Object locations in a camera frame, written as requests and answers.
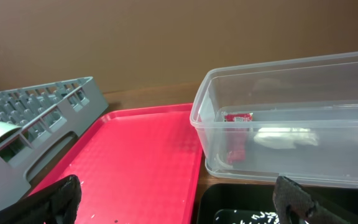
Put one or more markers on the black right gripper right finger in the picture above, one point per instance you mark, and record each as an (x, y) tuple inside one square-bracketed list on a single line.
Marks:
[(290, 198)]

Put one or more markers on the grey dishwasher rack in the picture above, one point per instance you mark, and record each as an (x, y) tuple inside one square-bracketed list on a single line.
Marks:
[(50, 115)]

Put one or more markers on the white napkin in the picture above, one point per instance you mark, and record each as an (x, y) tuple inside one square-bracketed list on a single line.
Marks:
[(286, 138)]

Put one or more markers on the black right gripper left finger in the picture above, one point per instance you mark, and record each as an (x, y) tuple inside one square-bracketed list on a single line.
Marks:
[(57, 203)]

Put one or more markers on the red plastic tray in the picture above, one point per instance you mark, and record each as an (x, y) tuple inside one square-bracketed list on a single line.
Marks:
[(135, 166)]

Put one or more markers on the food scraps and rice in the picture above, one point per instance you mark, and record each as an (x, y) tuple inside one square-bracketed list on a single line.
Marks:
[(231, 216)]

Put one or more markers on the red ketchup sachet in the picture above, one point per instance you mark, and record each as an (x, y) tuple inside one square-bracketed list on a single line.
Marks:
[(237, 138)]

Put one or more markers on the clear plastic bin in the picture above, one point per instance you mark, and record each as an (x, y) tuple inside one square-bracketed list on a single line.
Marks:
[(317, 93)]

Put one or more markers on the black waste tray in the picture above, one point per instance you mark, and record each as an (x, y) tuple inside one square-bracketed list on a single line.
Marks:
[(259, 198)]

